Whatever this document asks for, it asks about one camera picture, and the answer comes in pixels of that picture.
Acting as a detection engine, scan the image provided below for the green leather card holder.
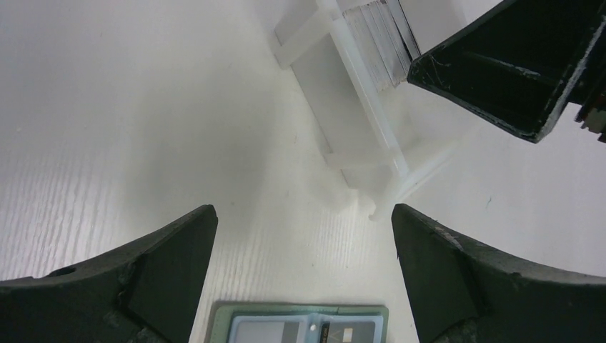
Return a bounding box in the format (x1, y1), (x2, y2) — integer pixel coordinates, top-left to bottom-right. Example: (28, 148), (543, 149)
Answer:
(206, 302), (389, 343)

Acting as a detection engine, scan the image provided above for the black credit card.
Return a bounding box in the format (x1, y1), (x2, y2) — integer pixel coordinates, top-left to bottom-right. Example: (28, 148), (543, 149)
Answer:
(319, 322), (376, 343)

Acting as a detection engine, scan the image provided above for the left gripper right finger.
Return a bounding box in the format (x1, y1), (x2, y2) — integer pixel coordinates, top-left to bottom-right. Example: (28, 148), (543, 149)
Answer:
(392, 204), (605, 342)

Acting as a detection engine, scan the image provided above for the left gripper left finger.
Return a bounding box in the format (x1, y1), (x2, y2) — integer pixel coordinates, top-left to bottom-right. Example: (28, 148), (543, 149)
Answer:
(1, 205), (218, 342)

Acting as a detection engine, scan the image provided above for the stack of credit cards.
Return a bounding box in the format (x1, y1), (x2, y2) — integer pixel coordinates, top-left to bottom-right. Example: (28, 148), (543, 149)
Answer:
(343, 1), (421, 91)

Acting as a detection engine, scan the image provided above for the silver VIP credit card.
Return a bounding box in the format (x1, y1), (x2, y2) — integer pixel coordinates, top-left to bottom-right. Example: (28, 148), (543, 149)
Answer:
(228, 316), (308, 343)

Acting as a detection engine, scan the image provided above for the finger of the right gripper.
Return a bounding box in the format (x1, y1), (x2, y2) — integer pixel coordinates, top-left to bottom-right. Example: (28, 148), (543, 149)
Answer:
(407, 1), (605, 143)
(572, 56), (605, 144)

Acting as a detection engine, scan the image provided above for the clear plastic card box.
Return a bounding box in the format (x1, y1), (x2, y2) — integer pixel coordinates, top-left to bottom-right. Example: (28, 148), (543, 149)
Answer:
(274, 1), (474, 221)

